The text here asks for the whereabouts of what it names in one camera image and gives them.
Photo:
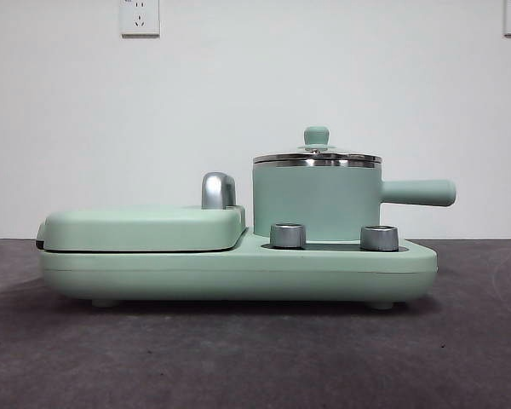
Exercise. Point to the mint green grill lid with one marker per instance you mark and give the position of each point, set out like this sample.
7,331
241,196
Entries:
132,226

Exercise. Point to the glass pot lid green knob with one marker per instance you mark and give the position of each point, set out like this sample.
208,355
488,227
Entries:
317,135

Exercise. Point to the silver control knob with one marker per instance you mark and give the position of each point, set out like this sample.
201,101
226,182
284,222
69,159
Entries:
379,238
288,235

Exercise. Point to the mint green breakfast maker base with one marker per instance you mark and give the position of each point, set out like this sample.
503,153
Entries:
238,272

